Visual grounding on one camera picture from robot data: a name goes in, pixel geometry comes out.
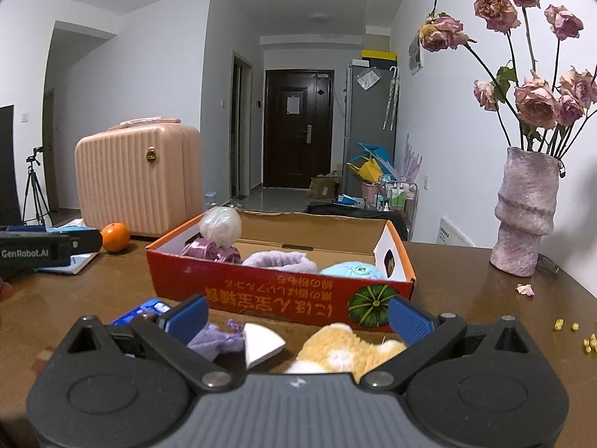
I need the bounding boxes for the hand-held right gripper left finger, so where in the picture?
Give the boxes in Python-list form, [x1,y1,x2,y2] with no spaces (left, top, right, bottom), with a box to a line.
[56,295,234,388]

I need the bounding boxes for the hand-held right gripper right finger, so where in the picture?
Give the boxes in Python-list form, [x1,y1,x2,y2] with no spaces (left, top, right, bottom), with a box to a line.
[359,295,539,388]

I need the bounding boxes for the purple knit bow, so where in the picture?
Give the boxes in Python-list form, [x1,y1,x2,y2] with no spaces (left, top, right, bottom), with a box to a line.
[187,318,246,361]

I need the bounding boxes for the pink satin scrunchie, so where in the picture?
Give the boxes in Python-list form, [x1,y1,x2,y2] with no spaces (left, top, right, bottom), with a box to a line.
[181,238,242,264]

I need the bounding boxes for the light blue plush toy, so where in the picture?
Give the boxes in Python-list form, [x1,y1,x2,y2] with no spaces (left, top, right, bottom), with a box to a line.
[319,262,387,281]

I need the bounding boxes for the yellow white plush toy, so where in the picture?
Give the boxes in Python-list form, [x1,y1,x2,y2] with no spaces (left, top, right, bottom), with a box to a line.
[285,323,407,375]

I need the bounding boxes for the orange cardboard box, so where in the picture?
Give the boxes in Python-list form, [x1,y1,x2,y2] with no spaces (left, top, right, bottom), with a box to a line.
[146,208,417,332]

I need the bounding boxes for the iridescent bath ball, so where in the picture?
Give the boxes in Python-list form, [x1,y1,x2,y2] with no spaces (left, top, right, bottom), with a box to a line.
[199,206,242,247]

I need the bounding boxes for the fluffy purple headband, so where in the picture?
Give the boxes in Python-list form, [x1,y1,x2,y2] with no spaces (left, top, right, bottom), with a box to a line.
[241,251,319,274]

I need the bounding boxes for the blue tissue pack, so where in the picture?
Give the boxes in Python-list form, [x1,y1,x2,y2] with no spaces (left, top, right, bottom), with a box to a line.
[35,218,101,275]

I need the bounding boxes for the orange fruit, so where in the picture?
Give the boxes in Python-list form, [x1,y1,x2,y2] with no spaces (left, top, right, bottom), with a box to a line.
[101,223,131,253]

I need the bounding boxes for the small blue packet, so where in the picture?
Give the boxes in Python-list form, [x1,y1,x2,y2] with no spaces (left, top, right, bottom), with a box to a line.
[111,299,172,326]

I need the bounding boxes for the pink ribbed suitcase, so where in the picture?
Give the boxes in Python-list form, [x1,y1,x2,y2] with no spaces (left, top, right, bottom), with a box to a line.
[75,118,202,238]

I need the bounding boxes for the trolley with bottles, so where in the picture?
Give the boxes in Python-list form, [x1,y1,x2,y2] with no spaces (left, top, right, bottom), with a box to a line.
[361,175,419,215]

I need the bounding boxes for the scattered yellow crumbs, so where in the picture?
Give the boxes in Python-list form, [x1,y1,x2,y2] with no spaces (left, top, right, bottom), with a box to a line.
[553,318,597,353]

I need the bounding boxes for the yellow bag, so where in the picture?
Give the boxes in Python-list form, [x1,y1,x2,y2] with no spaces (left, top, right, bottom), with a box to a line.
[346,159,383,184]

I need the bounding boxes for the brown cardboard box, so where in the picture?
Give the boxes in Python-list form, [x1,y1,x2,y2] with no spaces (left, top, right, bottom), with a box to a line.
[308,174,341,199]

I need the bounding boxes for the mauve textured vase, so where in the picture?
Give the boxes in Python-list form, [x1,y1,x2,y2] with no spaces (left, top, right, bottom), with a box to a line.
[490,146,563,277]

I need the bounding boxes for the purple feather decoration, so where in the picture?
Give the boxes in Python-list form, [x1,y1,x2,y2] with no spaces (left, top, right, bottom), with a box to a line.
[402,132,424,183]

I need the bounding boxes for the blue folded item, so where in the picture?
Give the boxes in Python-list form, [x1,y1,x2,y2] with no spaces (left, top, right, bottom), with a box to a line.
[357,142,395,171]

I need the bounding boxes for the dark wooden entrance door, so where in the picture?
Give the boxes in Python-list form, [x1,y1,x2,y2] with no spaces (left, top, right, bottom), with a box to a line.
[265,69,335,190]

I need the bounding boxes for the grey refrigerator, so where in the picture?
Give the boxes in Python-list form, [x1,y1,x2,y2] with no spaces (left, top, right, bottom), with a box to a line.
[343,63,399,197]

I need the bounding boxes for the folded white umbrella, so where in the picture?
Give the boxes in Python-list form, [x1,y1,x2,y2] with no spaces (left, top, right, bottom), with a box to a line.
[382,66,401,131]

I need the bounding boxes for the bunch of dried pink roses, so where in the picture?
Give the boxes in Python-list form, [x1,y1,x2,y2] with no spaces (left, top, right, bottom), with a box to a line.
[418,0,597,159]

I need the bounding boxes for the yellow black box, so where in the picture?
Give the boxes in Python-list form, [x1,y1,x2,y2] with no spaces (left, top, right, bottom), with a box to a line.
[361,49,397,67]

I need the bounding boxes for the black camera tripod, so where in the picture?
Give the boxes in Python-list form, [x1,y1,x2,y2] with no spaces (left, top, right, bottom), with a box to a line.
[22,146,53,228]

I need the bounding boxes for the white wall box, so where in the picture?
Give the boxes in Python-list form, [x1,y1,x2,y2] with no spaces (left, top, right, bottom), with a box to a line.
[438,217,475,246]

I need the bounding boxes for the thin black cable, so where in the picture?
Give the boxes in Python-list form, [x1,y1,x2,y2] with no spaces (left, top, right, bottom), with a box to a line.
[536,253,560,280]

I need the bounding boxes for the interior door frame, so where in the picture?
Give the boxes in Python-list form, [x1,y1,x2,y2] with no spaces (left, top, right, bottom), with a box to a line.
[232,53,256,200]

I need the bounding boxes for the white wall electrical panel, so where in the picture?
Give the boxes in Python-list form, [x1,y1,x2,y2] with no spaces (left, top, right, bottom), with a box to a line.
[408,32,425,75]

